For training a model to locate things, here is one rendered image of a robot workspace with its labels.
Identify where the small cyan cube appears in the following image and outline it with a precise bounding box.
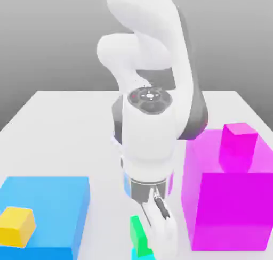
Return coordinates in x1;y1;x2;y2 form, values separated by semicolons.
130;247;156;260

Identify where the large magenta box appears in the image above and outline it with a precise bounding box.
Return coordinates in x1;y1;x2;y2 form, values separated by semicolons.
181;128;273;253

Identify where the small magenta cube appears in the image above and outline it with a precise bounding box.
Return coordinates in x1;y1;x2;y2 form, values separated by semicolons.
218;123;259;174

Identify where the large blue box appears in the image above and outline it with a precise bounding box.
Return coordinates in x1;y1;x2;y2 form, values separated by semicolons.
0;176;91;260

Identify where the small yellow cube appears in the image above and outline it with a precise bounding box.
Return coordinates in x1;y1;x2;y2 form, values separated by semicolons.
0;206;37;249

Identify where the small green cube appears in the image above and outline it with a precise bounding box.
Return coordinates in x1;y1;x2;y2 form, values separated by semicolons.
129;215;154;258

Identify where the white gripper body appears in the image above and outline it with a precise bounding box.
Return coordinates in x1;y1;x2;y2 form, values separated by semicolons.
140;197;179;260

